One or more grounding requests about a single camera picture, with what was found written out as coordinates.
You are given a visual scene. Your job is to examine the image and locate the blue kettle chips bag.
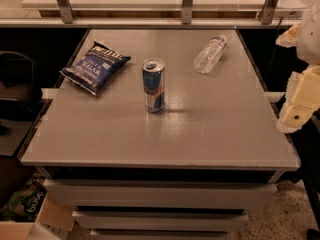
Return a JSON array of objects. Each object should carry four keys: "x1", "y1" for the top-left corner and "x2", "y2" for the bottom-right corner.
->
[{"x1": 61, "y1": 42, "x2": 131, "y2": 95}]

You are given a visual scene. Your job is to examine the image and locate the cardboard box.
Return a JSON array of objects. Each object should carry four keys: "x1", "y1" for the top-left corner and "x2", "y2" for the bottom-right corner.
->
[{"x1": 0, "y1": 194, "x2": 74, "y2": 240}]

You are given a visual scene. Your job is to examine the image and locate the white shelf with metal brackets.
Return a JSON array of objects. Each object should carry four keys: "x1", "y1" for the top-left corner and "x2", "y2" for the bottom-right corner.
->
[{"x1": 0, "y1": 0, "x2": 319, "y2": 29}]

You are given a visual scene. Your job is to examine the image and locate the black chair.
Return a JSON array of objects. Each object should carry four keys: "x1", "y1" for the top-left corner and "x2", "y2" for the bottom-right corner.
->
[{"x1": 0, "y1": 50, "x2": 42, "y2": 121}]

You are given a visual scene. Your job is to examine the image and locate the green snack bag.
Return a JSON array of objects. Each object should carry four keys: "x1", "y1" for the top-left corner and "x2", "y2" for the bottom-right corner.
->
[{"x1": 0, "y1": 175, "x2": 47, "y2": 222}]

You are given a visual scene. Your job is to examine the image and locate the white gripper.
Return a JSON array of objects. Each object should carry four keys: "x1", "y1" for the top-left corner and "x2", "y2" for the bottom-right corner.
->
[{"x1": 276, "y1": 4, "x2": 320, "y2": 133}]

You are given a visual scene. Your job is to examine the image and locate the clear plastic water bottle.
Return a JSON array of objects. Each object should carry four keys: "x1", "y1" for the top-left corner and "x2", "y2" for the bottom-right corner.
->
[{"x1": 193, "y1": 34, "x2": 227, "y2": 74}]

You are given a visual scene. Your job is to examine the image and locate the red bull can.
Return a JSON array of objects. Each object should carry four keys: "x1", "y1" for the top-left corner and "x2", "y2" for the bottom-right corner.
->
[{"x1": 142, "y1": 58, "x2": 165, "y2": 113}]

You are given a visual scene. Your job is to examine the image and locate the grey drawer cabinet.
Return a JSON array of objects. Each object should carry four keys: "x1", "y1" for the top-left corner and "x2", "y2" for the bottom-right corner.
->
[{"x1": 22, "y1": 30, "x2": 299, "y2": 240}]

